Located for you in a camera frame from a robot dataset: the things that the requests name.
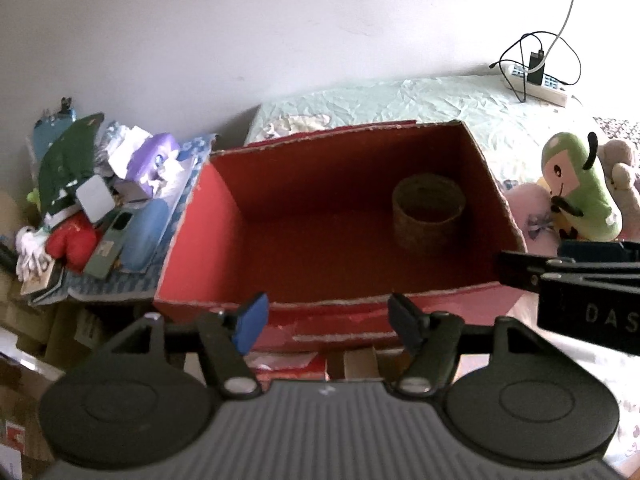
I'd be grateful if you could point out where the red cardboard box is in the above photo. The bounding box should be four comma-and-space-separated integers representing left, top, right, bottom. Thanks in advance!
154, 122, 525, 352

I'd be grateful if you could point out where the red decorated snack box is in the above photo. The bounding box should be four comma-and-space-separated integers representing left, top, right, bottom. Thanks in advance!
245, 348, 381, 388

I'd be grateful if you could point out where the green pea plush toy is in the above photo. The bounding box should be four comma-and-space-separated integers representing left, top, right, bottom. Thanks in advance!
541, 132, 623, 242

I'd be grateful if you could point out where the pink plush toy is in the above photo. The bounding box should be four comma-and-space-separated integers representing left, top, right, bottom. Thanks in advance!
506, 182, 560, 257

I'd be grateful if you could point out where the mauve bear plush toy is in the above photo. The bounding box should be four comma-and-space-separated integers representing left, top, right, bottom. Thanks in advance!
598, 139, 639, 242

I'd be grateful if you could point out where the green patterned bed sheet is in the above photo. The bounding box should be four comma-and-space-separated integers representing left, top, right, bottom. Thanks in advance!
244, 74, 551, 149

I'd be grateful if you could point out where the grey phone case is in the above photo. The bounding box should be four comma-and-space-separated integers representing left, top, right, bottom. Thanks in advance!
84, 210, 134, 280

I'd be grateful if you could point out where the blue patterned bag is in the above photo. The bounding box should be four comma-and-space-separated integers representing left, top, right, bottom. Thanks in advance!
64, 133, 217, 301

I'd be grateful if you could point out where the white power strip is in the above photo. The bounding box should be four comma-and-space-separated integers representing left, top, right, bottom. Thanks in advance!
499, 62, 571, 108

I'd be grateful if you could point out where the purple cartoon tissue pack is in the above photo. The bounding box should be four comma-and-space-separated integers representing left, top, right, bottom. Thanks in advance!
126, 133, 180, 197

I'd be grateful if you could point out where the black charger plug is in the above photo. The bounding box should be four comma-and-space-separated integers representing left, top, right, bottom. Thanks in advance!
526, 49, 544, 86

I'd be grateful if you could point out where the red plush toy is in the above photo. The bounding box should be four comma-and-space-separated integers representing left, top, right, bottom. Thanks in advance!
46, 211, 102, 273

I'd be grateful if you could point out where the white square card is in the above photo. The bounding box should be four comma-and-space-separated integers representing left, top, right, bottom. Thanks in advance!
76, 174, 115, 223

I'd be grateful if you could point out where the dark green felt hat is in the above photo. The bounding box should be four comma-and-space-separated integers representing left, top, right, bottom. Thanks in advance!
38, 113, 104, 216

